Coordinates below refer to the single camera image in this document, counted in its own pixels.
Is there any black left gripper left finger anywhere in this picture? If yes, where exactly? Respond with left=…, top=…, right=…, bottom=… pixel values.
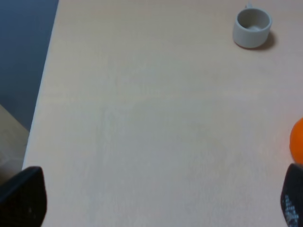
left=0, top=166, right=47, bottom=227

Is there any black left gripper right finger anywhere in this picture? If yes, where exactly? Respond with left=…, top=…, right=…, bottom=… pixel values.
left=280, top=163, right=303, bottom=227

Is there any orange mandarin fruit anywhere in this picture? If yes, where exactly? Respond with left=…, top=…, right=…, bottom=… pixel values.
left=289, top=118, right=303, bottom=164

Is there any beige ceramic cup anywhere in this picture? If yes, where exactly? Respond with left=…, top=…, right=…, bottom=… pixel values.
left=232, top=2, right=272, bottom=49

